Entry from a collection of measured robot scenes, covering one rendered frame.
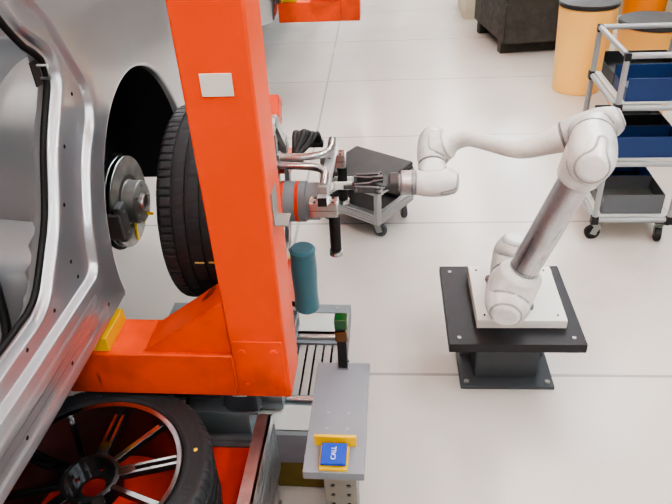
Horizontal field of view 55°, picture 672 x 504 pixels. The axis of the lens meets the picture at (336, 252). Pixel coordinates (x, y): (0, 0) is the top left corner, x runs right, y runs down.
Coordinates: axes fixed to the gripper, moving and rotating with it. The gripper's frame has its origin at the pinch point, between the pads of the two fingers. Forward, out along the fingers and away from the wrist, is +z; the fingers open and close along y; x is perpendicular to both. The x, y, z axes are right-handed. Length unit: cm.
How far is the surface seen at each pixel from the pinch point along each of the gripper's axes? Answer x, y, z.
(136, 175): 7, -7, 74
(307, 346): -78, -2, 19
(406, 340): -83, 8, -24
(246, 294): 7, -76, 20
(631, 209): -65, 92, -140
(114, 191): 11, -26, 74
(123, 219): 4, -32, 70
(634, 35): -19, 242, -176
